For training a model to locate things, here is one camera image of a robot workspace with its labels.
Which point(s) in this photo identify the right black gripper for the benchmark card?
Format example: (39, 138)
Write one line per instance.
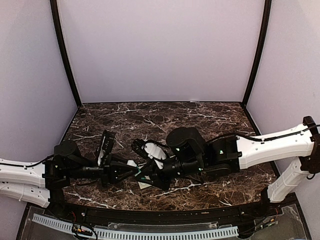
(157, 180)

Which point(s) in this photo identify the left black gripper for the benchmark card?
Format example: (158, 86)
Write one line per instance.
(110, 170)

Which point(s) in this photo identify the green white glue stick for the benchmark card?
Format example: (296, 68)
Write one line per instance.
(134, 170)

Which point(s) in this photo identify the cream envelope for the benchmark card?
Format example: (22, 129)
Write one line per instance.
(143, 185)

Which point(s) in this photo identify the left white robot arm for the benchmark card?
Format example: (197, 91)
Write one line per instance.
(41, 183)

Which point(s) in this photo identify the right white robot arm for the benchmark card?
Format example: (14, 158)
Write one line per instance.
(186, 153)

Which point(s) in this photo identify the white slotted cable duct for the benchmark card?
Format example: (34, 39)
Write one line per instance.
(121, 231)

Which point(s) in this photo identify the black front rail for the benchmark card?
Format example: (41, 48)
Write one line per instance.
(238, 214)

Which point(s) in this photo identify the left black frame post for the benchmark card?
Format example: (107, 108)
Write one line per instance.
(63, 52)

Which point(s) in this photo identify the black frame post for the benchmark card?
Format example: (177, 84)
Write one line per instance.
(258, 53)
(63, 52)

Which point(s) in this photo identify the right black frame post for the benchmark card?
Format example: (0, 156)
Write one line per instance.
(258, 53)

